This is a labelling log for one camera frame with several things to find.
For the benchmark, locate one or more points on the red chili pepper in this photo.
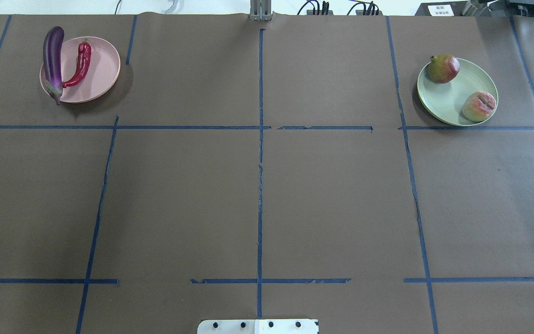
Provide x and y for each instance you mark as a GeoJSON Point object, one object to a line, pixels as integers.
{"type": "Point", "coordinates": [82, 64]}

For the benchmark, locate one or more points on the pink peach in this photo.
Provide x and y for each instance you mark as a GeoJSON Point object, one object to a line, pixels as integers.
{"type": "Point", "coordinates": [479, 106]}

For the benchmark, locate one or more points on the purple eggplant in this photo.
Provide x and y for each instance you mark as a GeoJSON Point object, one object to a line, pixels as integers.
{"type": "Point", "coordinates": [52, 46]}

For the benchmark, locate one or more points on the brown paper table cover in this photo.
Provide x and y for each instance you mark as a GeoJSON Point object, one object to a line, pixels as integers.
{"type": "Point", "coordinates": [278, 170]}

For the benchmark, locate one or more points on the green plate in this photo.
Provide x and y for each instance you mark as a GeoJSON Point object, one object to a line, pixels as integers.
{"type": "Point", "coordinates": [445, 101]}

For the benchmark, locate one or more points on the pink plate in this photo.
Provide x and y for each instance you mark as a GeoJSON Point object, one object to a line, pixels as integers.
{"type": "Point", "coordinates": [104, 69]}

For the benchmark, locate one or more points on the aluminium frame post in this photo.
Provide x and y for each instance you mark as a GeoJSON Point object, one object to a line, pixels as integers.
{"type": "Point", "coordinates": [261, 10]}

